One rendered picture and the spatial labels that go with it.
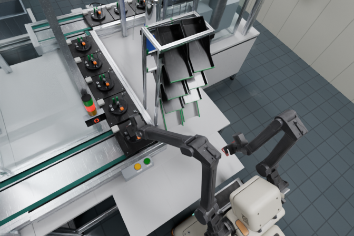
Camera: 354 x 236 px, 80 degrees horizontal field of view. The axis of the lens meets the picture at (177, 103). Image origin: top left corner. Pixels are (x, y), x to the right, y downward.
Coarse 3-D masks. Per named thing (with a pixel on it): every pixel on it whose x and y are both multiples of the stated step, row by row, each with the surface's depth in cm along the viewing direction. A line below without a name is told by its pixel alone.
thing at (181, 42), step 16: (176, 16) 117; (192, 16) 121; (208, 32) 112; (144, 48) 120; (160, 48) 102; (144, 64) 130; (160, 64) 110; (144, 80) 143; (160, 80) 121; (144, 96) 159
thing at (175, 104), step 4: (160, 88) 131; (160, 92) 134; (164, 92) 139; (160, 96) 137; (164, 96) 138; (164, 100) 138; (168, 100) 139; (172, 100) 139; (176, 100) 140; (180, 100) 141; (164, 104) 137; (168, 104) 138; (172, 104) 139; (176, 104) 140; (180, 104) 140; (164, 108) 135; (168, 108) 138; (172, 108) 138; (176, 108) 139; (180, 108) 140; (168, 112) 137
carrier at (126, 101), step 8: (112, 96) 165; (120, 96) 166; (128, 96) 167; (104, 104) 160; (112, 104) 159; (120, 104) 160; (128, 104) 163; (104, 112) 157; (112, 112) 155; (120, 112) 155; (128, 112) 159; (136, 112) 160; (112, 120) 154; (120, 120) 155
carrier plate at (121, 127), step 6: (144, 120) 157; (120, 126) 152; (120, 132) 150; (120, 138) 147; (120, 144) 145; (126, 144) 145; (132, 144) 146; (138, 144) 146; (144, 144) 147; (150, 144) 149; (126, 150) 143; (132, 150) 144; (138, 150) 144; (126, 156) 141
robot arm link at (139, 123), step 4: (132, 116) 119; (136, 116) 118; (140, 116) 120; (132, 120) 119; (136, 120) 118; (140, 120) 119; (132, 124) 120; (136, 124) 119; (140, 124) 119; (144, 124) 121; (140, 128) 119; (136, 132) 116; (140, 132) 114; (140, 136) 115
